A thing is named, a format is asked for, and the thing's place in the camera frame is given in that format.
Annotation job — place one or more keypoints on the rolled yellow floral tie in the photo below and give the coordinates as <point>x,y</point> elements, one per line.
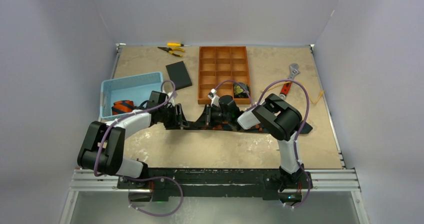
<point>241,90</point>

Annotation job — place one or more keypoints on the light blue plastic basket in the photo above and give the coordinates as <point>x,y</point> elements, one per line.
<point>135,88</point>

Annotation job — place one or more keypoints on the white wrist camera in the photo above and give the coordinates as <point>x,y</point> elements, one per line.
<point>212,95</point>
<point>170,99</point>

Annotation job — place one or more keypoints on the red handled adjustable wrench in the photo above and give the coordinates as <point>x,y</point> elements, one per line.
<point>294,71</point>

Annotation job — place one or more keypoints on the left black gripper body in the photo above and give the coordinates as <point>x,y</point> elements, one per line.
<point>167,116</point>

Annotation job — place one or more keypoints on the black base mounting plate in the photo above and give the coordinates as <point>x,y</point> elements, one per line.
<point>268,184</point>

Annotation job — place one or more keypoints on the dark orange floral tie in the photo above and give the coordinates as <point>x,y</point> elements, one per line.
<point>259,128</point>

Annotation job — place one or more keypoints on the black foam block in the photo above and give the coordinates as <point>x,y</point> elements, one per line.
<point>178,73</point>

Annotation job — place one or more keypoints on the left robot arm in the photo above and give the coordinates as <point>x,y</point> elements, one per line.
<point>102,149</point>

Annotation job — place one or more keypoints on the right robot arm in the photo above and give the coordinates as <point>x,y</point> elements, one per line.
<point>273,116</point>

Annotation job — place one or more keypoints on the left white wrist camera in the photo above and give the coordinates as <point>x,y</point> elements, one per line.
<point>170,99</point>

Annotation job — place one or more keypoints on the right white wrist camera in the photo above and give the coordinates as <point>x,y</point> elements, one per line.
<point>212,95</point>

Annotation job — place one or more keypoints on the orange navy striped tie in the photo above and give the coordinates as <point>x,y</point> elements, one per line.
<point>122,107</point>

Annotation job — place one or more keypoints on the yellow handled screwdriver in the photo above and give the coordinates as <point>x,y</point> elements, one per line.
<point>176,45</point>

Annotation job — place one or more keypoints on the orange wooden compartment tray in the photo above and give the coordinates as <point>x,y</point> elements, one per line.
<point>220,66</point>

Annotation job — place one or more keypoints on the yellow handled pliers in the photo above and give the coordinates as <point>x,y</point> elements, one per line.
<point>173,51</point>

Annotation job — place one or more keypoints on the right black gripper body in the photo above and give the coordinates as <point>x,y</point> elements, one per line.
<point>208,117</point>

